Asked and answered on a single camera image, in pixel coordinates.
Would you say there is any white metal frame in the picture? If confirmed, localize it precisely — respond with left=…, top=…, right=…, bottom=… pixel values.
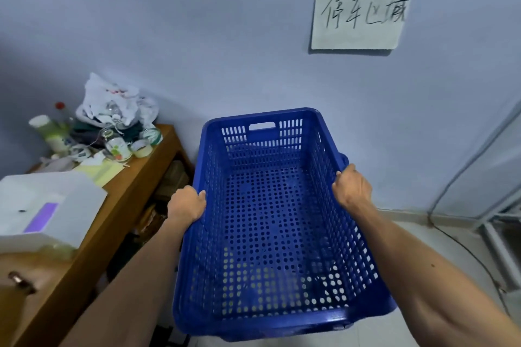
left=474, top=113, right=521, bottom=290

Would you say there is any white box with purple patch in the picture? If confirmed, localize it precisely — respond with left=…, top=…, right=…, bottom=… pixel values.
left=0, top=172, right=108, bottom=254

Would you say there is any small dark metal object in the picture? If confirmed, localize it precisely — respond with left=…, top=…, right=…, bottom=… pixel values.
left=8, top=271, right=38, bottom=294

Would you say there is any black cable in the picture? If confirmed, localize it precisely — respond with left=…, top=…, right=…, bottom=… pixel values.
left=427, top=102, right=521, bottom=315

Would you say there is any handwritten paper wall sign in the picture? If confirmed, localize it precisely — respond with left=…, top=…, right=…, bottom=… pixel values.
left=311, top=0, right=420, bottom=50

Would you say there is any person's left hand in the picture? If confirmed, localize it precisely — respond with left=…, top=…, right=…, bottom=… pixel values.
left=167, top=186, right=207, bottom=228

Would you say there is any person's left forearm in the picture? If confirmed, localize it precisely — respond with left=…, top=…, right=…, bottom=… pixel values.
left=60, top=213, right=192, bottom=347

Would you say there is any blue perforated plastic crate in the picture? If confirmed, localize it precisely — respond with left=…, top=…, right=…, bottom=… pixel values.
left=173, top=108, right=397, bottom=342

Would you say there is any wooden side table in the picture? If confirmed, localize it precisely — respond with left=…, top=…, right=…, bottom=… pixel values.
left=0, top=124, right=195, bottom=347

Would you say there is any red capped bottle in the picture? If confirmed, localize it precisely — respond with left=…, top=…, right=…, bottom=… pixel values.
left=55, top=102, right=74, bottom=126

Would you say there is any crumpled white plastic bag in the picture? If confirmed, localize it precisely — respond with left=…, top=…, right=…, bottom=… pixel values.
left=76, top=73, right=158, bottom=128

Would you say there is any green patterned tape roll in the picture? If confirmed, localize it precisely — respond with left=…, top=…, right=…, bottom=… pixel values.
left=140, top=128, right=163, bottom=145

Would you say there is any yellow paper sheet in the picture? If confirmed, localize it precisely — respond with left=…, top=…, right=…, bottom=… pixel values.
left=73, top=150, right=127, bottom=188

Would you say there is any person's right forearm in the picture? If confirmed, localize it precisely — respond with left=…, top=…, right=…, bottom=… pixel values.
left=350, top=200, right=521, bottom=347

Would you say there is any white and green bottle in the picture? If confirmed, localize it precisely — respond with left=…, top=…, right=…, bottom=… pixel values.
left=28, top=115, right=78, bottom=155

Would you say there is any person's right hand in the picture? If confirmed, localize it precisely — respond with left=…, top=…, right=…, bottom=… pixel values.
left=332, top=163, right=373, bottom=213

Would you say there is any clear glass jar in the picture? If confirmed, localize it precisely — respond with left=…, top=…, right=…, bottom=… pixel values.
left=100, top=128, right=133, bottom=162

